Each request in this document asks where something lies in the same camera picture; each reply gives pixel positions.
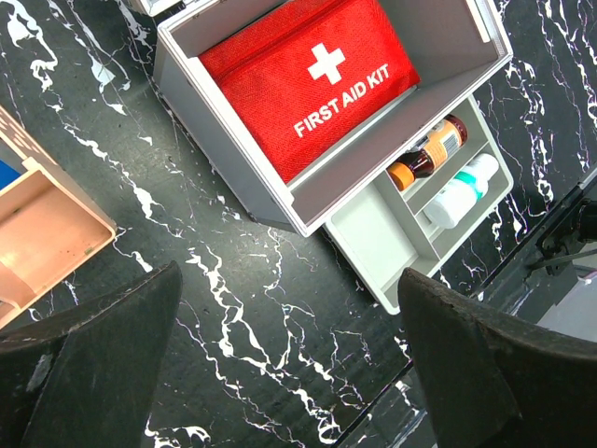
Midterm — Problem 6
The orange plastic file organizer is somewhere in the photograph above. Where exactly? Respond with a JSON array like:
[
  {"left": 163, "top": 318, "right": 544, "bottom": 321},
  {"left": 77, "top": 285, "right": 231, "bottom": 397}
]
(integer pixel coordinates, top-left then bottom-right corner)
[{"left": 1, "top": 109, "right": 116, "bottom": 327}]

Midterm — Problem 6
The brown bottle orange cap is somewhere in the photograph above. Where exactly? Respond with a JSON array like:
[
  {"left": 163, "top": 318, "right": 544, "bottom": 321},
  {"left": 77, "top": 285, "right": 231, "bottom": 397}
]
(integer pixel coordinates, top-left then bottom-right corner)
[{"left": 387, "top": 114, "right": 468, "bottom": 191}]

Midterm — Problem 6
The clear bottle white cap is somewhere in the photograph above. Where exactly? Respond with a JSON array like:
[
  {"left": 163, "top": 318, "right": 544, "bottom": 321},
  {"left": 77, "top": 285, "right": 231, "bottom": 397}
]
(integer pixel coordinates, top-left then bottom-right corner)
[{"left": 423, "top": 153, "right": 499, "bottom": 229}]

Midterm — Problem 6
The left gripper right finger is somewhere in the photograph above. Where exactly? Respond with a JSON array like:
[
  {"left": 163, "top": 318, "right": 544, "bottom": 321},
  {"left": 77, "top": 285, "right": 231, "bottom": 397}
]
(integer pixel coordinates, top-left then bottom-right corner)
[{"left": 397, "top": 268, "right": 596, "bottom": 447}]

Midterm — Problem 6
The silver metal medicine case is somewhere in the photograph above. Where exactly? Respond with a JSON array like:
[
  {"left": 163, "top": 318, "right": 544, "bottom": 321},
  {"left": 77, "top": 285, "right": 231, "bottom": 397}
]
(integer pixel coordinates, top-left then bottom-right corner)
[{"left": 154, "top": 1, "right": 512, "bottom": 236}]

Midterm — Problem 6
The red first aid pouch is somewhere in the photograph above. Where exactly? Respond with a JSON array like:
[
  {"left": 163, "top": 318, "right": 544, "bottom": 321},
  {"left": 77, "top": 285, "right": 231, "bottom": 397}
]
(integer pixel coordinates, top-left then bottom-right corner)
[{"left": 199, "top": 0, "right": 421, "bottom": 183}]

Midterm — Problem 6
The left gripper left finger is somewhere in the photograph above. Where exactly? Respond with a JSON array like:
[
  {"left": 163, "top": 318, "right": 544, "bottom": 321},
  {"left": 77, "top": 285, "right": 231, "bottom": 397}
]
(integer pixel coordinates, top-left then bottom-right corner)
[{"left": 1, "top": 261, "right": 183, "bottom": 447}]

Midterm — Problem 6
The grey plastic tray insert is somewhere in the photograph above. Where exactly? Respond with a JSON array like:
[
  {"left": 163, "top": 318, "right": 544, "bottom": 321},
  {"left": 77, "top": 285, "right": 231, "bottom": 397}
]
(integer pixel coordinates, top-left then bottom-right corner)
[{"left": 325, "top": 96, "right": 513, "bottom": 315}]

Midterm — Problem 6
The blue grey sharpener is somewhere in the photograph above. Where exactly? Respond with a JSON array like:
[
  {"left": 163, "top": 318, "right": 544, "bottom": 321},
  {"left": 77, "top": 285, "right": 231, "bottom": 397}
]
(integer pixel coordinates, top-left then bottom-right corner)
[{"left": 0, "top": 161, "right": 22, "bottom": 189}]

